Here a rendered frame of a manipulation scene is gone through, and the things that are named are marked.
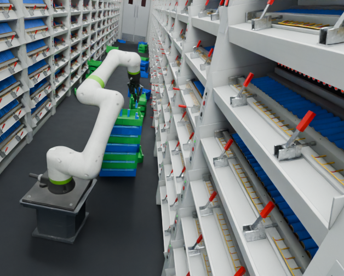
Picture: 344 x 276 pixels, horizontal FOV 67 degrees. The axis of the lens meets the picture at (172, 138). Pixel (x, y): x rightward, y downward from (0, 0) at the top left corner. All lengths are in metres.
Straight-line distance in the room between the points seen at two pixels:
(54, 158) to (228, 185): 0.99
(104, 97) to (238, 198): 1.05
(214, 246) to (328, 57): 0.57
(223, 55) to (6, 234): 1.56
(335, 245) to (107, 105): 1.31
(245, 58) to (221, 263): 0.60
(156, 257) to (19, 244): 0.78
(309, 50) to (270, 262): 0.37
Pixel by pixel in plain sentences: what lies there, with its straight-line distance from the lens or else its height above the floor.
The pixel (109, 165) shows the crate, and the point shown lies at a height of 0.11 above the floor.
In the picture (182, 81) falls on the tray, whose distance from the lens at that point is 1.57.
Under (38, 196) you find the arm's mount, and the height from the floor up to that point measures 0.30.
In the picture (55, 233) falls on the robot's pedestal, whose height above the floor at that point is 0.05.
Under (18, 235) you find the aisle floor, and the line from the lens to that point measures 1.84.
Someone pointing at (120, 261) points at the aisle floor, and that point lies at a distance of 1.66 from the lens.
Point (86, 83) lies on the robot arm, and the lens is 1.61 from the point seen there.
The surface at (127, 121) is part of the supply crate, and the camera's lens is 2.00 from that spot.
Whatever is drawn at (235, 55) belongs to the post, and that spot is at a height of 1.22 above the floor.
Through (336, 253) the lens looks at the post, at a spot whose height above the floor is 1.10.
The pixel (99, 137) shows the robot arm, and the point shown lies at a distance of 1.45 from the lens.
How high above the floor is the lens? 1.31
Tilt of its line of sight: 26 degrees down
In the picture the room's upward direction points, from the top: 11 degrees clockwise
